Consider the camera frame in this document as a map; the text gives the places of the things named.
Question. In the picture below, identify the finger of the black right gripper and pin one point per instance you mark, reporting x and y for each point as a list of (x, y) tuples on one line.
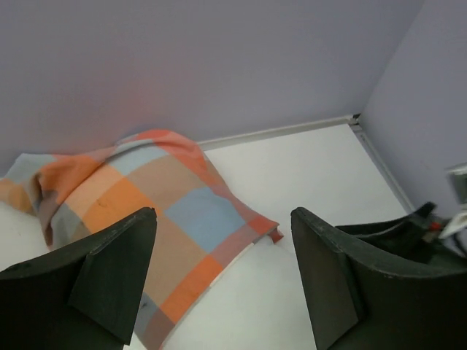
[(410, 242)]

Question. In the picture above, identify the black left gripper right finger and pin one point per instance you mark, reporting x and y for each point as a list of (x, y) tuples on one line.
[(353, 307)]

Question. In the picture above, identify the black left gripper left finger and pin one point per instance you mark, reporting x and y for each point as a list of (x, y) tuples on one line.
[(84, 295)]

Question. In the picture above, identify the white pillow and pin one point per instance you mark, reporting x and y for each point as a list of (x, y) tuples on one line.
[(258, 303)]

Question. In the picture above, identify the colourful checked pillowcase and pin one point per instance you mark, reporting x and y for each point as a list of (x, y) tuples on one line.
[(201, 226)]

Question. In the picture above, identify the aluminium table edge rail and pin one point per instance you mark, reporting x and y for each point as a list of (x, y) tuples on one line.
[(327, 167)]

